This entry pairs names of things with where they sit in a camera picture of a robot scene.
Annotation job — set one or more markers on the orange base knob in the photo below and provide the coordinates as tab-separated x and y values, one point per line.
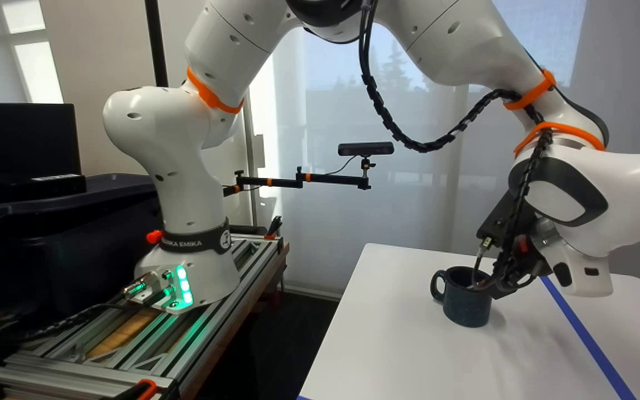
155	238

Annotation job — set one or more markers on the dark blue mug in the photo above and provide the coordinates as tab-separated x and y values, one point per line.
463	307

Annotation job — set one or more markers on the black cabinet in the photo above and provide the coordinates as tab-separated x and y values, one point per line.
76	237

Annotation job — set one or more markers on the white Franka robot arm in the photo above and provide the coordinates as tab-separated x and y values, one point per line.
187	147

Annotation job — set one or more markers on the blue tape strip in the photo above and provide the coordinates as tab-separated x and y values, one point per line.
590	340

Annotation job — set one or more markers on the flat black box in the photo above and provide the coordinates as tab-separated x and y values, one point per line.
31	187

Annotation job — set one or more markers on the black articulated camera mount arm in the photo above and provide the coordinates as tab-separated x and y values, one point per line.
299	181

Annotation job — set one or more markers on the black bar camera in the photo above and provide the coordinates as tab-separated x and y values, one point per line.
366	149

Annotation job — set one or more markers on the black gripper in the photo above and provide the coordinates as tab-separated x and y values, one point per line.
537	260

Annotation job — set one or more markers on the black monitor with blue light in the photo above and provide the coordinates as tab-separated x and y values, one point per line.
22	141

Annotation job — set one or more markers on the aluminium profile robot stand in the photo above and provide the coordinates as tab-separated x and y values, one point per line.
210	326

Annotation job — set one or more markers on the black vertical pole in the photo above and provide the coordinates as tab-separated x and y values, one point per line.
156	40

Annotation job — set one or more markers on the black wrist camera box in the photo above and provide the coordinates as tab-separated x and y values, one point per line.
502	220

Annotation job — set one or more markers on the white window frame post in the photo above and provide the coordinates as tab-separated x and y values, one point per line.
250	179

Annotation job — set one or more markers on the orange stand corner piece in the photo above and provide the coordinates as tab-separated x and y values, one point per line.
147	389

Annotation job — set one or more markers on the white wall switch box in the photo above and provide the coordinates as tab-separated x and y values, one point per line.
259	151

